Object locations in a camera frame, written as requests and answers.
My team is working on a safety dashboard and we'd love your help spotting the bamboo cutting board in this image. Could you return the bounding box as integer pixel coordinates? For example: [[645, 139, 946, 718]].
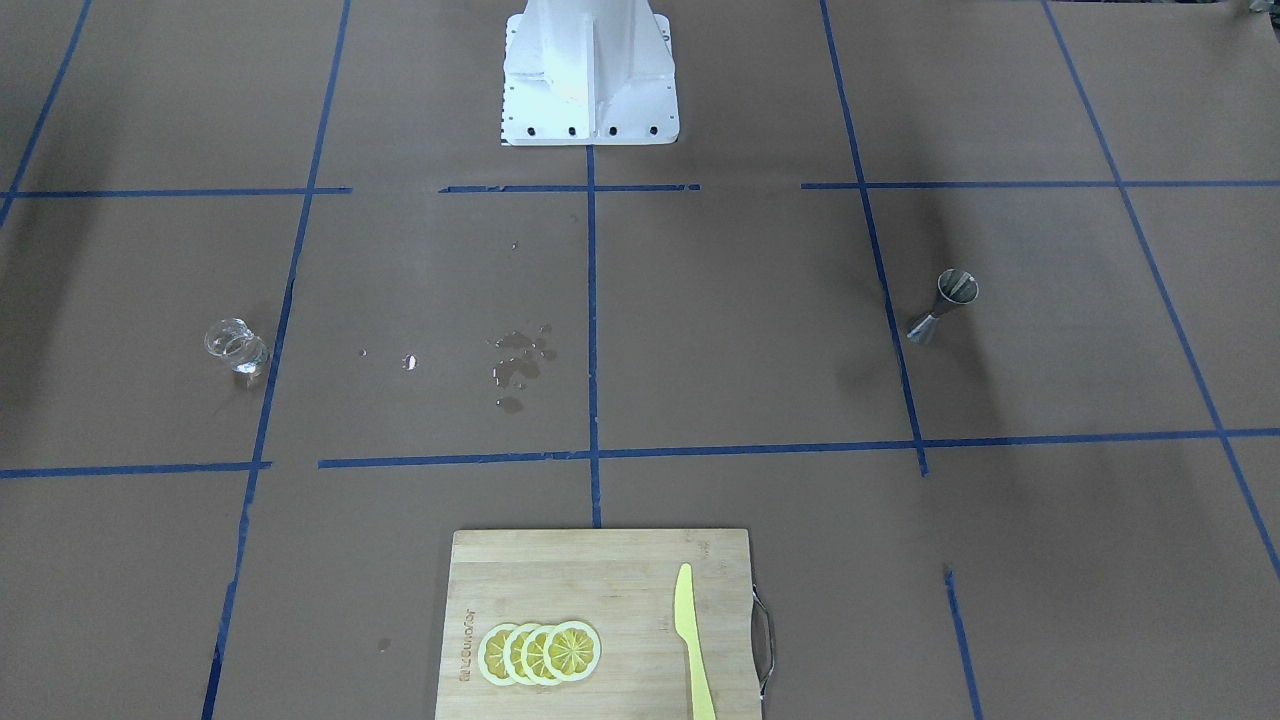
[[435, 529, 763, 719]]

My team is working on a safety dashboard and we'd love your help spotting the clear glass measuring cup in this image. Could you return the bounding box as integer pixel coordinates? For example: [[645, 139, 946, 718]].
[[204, 318, 270, 375]]

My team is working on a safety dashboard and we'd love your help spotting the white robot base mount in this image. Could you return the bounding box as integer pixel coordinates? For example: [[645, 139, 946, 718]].
[[500, 1, 681, 147]]

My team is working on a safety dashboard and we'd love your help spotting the lemon slice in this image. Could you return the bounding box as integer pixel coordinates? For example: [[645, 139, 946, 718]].
[[479, 623, 517, 687], [502, 623, 539, 685], [543, 620, 602, 683], [520, 625, 561, 687]]

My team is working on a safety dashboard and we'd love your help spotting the steel double jigger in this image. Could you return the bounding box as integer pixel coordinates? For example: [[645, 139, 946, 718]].
[[906, 268, 980, 345]]

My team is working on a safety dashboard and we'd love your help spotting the yellow plastic knife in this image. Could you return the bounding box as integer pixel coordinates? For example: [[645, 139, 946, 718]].
[[673, 562, 717, 719]]

